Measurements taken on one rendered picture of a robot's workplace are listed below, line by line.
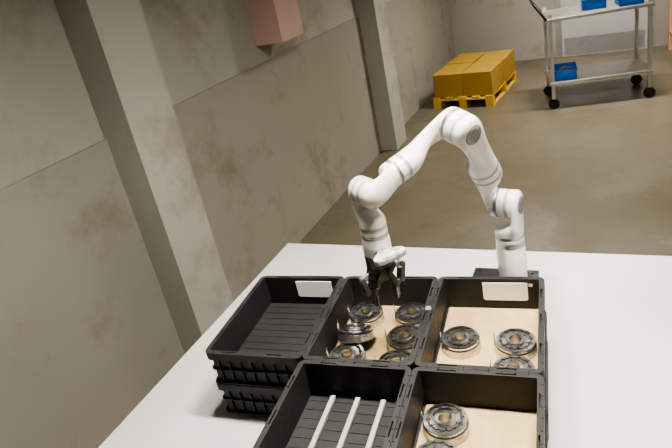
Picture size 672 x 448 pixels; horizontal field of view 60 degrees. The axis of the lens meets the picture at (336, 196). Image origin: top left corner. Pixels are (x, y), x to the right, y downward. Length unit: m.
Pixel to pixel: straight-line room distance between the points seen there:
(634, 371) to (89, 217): 2.16
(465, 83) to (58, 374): 5.17
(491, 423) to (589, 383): 0.39
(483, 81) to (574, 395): 5.20
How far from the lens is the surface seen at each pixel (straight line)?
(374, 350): 1.70
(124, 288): 2.94
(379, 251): 1.47
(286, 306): 1.98
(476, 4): 8.60
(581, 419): 1.67
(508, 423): 1.46
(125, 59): 2.75
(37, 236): 2.62
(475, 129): 1.54
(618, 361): 1.84
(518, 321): 1.75
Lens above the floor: 1.87
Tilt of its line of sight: 23 degrees down
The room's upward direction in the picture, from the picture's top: 12 degrees counter-clockwise
